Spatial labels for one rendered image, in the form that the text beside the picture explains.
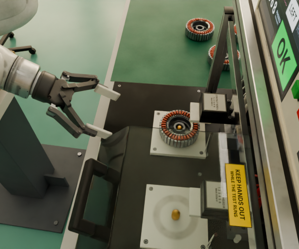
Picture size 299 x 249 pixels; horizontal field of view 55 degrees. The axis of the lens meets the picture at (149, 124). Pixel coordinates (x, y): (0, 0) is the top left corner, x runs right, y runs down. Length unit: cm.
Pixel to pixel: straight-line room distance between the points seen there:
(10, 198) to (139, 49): 105
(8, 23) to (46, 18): 181
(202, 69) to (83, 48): 149
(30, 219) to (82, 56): 126
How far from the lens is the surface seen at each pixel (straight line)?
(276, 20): 54
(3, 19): 102
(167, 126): 79
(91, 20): 270
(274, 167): 41
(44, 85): 73
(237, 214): 42
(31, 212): 164
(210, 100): 72
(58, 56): 237
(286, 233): 38
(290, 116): 43
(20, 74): 73
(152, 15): 131
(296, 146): 41
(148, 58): 109
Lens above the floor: 145
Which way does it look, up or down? 53 degrees down
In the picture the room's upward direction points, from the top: straight up
